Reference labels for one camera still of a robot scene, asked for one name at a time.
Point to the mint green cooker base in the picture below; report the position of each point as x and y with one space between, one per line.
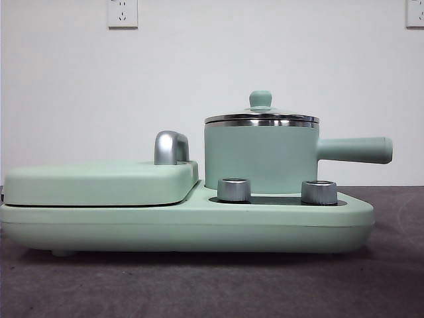
298 228

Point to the white wall socket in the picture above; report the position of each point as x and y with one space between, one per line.
122 15
415 13

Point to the silver control knob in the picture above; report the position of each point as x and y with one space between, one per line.
319 192
233 190

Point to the glass lid with green knob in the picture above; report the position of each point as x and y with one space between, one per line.
260 99

